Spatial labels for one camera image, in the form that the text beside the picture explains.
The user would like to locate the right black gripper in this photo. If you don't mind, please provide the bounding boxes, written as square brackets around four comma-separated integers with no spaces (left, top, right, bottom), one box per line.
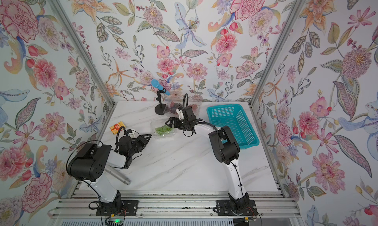
[166,117,190,130]

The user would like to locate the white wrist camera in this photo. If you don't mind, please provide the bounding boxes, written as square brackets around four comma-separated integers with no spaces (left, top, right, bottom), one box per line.
[176,106,185,120]
[128,129,139,139]

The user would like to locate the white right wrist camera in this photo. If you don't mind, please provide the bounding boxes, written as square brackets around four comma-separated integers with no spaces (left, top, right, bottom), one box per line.
[176,106,185,120]

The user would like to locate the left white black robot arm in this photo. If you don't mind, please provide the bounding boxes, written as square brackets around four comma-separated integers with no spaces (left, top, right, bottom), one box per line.
[66,126,152,217]

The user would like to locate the clear clamshell container front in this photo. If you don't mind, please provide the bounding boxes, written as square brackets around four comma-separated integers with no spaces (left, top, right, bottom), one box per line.
[163,100,182,117]

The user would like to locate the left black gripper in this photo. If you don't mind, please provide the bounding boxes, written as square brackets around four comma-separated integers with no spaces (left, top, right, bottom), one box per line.
[127,134,152,158]

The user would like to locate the aluminium rail base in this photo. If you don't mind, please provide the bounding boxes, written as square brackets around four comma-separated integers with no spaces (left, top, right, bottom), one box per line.
[48,190,304,226]

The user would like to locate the clear clamshell container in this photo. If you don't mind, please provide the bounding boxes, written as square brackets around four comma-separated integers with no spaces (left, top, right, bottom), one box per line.
[188,101,202,117]
[163,100,182,117]
[151,120,176,139]

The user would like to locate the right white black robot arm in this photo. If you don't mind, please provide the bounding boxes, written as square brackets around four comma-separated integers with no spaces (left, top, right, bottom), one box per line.
[165,104,259,217]

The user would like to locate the blue microphone on black stand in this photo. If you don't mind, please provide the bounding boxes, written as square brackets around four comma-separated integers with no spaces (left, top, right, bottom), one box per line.
[151,79,170,115]

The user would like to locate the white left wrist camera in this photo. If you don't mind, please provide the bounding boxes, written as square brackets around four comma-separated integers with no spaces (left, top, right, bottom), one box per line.
[128,129,139,139]

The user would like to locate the orange yellow snack packet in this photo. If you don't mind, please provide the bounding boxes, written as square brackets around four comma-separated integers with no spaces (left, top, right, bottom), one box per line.
[110,121,126,135]

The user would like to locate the teal plastic mesh basket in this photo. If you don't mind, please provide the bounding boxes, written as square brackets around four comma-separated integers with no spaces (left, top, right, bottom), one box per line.
[206,104,260,149]

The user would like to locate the grey metal cylinder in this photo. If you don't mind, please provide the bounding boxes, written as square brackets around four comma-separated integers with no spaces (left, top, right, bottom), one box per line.
[105,166,132,185]

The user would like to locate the green grape bunch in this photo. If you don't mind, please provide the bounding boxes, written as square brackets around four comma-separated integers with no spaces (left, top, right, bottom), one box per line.
[155,126,173,136]

